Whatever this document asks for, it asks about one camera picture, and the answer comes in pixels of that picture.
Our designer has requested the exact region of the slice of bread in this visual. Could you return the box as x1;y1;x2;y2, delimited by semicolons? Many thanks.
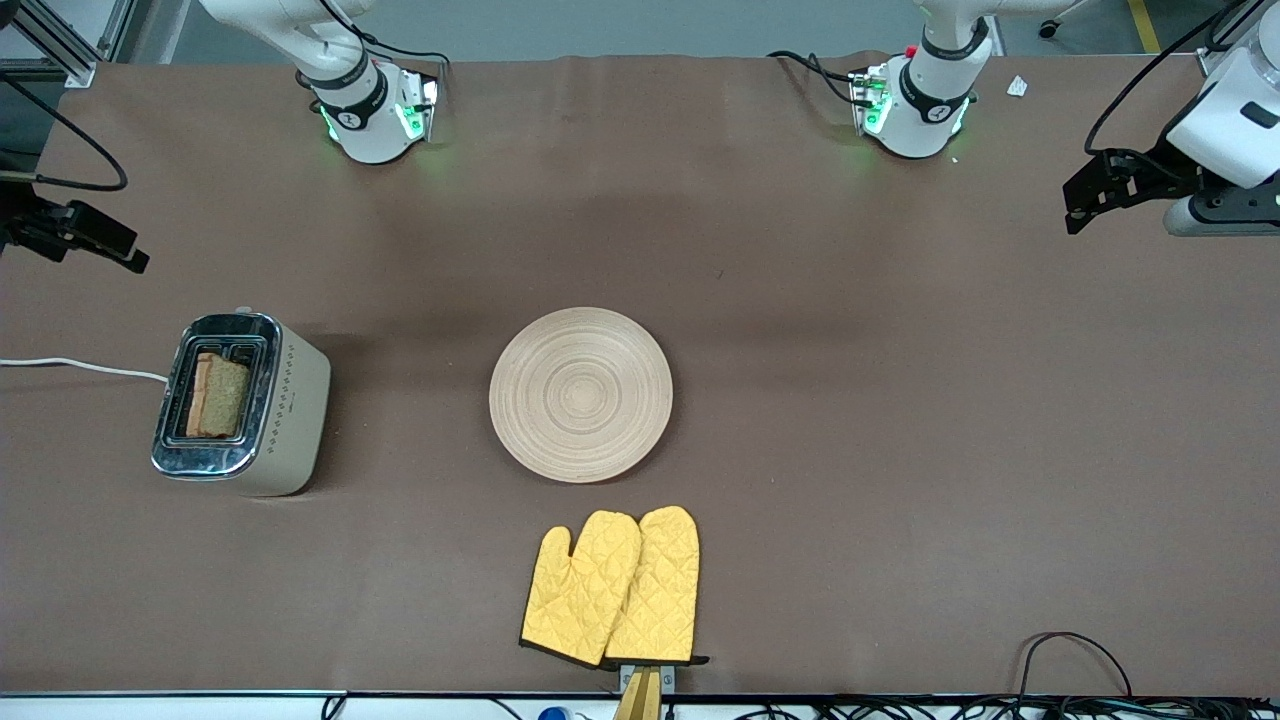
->
185;351;253;439

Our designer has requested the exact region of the round light wooden plate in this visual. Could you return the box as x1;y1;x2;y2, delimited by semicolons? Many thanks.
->
489;306;674;484

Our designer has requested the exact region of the beige and chrome toaster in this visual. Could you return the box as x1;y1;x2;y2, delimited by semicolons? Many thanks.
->
150;308;332;498

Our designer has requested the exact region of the yellow quilted oven mitt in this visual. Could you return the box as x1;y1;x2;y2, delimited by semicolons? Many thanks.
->
605;505;711;667
520;510;643;668

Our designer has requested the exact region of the white toaster power cord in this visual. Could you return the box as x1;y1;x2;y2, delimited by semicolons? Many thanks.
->
0;357;169;384

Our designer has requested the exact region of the black left arm base cable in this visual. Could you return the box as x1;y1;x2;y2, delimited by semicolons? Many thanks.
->
768;50;863;107

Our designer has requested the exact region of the black arm base cable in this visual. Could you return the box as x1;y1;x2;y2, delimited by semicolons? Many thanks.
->
350;35;451;77
768;50;863;107

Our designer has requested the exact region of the black right arm base cable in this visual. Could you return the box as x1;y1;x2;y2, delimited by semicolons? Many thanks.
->
350;35;451;77

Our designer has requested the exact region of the black looped cable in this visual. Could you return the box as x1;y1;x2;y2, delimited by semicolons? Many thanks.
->
1015;631;1136;701

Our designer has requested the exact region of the bundle of black cables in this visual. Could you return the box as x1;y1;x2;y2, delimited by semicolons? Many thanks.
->
740;697;1280;720

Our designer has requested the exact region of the wooden wedge with metal bracket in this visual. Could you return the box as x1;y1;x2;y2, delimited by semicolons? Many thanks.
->
612;663;677;720

